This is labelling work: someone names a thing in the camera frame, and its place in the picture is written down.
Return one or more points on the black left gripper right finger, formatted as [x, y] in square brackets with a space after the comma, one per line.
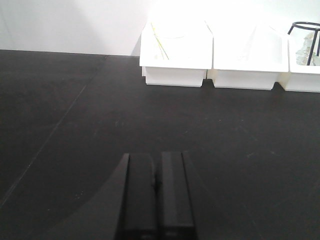
[174, 205]

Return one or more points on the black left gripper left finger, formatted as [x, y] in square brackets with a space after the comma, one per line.
[139, 212]

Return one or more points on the left white storage bin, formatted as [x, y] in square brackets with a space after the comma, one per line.
[187, 68]

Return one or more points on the white storage bin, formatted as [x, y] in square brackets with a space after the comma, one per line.
[248, 56]
[187, 68]
[299, 78]

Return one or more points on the glass beaker with yellow-green stirrers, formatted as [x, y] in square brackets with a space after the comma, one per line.
[167, 37]

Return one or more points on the middle white storage bin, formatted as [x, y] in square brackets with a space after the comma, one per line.
[248, 56]

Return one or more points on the right white storage bin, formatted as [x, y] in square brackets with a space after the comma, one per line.
[299, 78]

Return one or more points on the clear glass flask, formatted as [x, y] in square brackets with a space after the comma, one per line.
[303, 54]

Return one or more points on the black metal tripod stand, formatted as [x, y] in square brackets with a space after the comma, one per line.
[310, 27]

